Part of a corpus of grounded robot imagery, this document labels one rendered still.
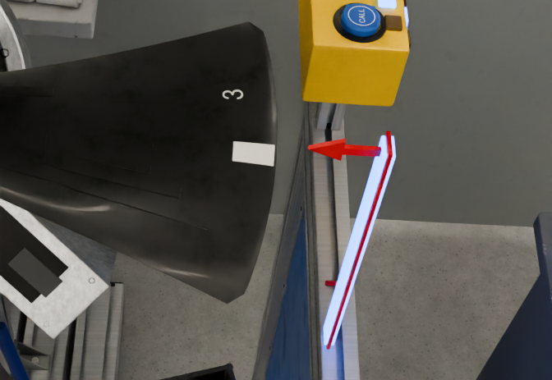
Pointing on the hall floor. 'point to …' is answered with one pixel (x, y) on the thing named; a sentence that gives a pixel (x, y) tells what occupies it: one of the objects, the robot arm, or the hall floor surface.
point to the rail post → (281, 263)
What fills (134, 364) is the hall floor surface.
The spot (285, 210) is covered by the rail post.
